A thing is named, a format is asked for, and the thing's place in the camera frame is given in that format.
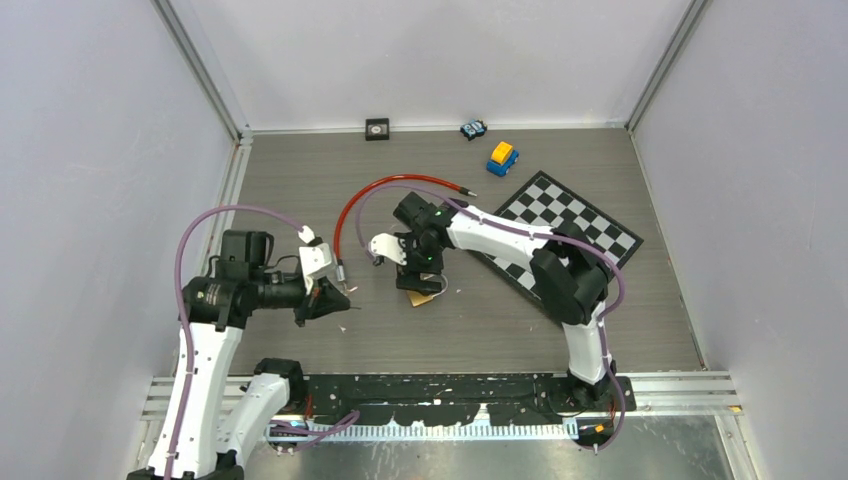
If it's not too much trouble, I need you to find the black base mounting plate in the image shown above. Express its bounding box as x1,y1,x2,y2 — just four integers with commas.
279,373,637,427

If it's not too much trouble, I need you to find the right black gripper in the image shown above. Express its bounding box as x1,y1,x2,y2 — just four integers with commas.
393,233,445,297

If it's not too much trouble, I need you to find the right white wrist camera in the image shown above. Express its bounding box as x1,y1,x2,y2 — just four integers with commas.
368,233,407,266

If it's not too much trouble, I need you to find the red cable lock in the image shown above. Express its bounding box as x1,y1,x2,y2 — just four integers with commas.
333,174,478,286

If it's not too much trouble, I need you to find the small blue toy car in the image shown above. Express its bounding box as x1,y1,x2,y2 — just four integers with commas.
459,119,488,141

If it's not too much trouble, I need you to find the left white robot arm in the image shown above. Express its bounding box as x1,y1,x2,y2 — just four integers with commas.
128,227,351,479

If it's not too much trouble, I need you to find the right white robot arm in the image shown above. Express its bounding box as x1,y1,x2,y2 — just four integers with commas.
369,193,624,411

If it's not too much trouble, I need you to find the large brass padlock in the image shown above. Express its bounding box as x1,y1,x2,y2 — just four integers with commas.
406,275,449,308

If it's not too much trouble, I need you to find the black square box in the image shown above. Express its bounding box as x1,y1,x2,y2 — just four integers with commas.
364,118,390,141

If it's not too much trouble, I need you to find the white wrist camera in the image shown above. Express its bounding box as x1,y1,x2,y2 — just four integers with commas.
368,233,407,266
298,225,338,293

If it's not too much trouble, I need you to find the black white chessboard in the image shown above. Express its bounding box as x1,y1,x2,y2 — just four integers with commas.
494,171,643,269

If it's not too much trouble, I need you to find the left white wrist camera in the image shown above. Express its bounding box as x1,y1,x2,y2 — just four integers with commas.
298,225,338,293

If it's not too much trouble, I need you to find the yellow blue toy car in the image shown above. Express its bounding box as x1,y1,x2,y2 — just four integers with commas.
486,141,520,177

